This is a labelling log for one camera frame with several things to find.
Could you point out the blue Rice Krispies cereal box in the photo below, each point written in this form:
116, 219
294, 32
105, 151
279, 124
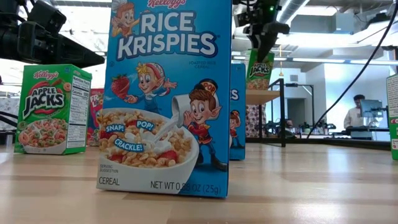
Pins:
237, 130
168, 93

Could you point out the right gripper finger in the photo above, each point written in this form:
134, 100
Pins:
265, 45

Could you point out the dotted patterned panel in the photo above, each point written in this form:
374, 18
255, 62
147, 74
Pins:
253, 121

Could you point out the black desk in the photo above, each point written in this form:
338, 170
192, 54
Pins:
367, 129

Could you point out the computer monitor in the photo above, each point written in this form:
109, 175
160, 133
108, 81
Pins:
371, 108

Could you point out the white draped table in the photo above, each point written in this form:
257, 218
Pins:
9, 104

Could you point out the person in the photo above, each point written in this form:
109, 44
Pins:
353, 116
289, 123

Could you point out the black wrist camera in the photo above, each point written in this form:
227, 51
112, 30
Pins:
264, 9
46, 17

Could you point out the long ceiling light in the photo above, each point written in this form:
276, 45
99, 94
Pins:
326, 60

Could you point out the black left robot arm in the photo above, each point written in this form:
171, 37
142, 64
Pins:
7, 31

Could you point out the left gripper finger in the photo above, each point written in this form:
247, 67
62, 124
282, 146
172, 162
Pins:
77, 56

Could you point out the red Froot Loops cereal box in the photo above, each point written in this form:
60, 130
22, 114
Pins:
97, 102

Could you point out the silver ventilation duct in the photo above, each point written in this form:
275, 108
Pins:
297, 11

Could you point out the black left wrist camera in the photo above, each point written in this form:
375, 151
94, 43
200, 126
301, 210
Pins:
46, 17

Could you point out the wooden shelf with black legs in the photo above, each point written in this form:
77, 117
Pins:
261, 97

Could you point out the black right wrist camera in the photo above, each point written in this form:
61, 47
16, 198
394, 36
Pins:
264, 9

